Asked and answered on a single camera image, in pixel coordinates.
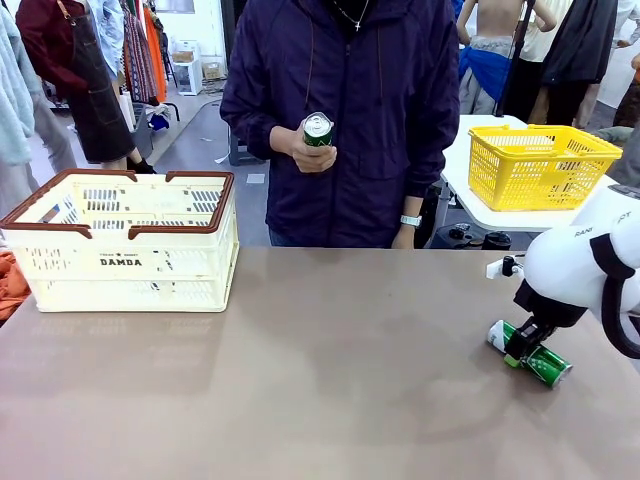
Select mannequin maroon shirt brown apron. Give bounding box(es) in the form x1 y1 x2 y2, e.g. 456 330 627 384
14 0 137 166

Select black stand pole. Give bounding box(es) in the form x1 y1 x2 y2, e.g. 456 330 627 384
494 0 534 119

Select person in dark jacket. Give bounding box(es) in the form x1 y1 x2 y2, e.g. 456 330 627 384
218 0 461 250

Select orange hanging garment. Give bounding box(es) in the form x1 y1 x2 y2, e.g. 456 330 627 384
143 4 169 104

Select bare mannequin grey trousers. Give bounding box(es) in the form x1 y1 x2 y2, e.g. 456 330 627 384
457 0 524 117

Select green drink can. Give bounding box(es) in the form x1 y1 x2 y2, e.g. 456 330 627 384
487 319 574 390
302 112 335 150

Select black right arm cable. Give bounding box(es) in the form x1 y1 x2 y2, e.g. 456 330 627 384
589 233 640 360

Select light blue fuzzy garment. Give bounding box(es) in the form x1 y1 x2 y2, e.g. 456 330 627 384
0 4 46 167

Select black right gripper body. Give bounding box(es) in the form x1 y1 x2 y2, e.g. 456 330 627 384
512 278 586 332

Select colourful striped garment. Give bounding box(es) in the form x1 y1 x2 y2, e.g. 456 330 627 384
119 0 160 104

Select cream shirt mannequin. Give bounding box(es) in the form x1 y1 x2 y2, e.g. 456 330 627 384
519 0 574 64

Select cream folding basket brown rim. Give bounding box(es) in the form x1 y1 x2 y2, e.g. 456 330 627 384
0 168 240 314

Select black hanging coat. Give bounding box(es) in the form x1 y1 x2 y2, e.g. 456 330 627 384
542 0 621 86

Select orange cloth pile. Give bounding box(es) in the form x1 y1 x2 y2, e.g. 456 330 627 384
0 249 32 321

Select black bag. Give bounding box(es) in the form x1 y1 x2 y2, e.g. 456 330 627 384
420 185 444 249

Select silver cross necklace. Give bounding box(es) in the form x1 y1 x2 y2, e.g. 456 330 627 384
334 0 371 33

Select blue cloth wrap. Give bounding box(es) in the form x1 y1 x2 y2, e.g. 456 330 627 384
457 47 511 101

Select grey stool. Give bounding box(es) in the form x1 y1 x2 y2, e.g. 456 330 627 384
228 124 269 167

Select small white cabinet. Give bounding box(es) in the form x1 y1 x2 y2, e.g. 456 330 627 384
172 42 204 96

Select white side table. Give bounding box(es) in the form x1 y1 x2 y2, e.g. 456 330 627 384
439 113 640 234

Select yellow plastic shopping basket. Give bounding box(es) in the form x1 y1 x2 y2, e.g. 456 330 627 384
468 123 624 212

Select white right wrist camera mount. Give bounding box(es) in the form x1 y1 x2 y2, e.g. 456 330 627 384
485 254 526 280

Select person's right hand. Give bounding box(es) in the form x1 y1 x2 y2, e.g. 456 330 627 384
269 124 339 176

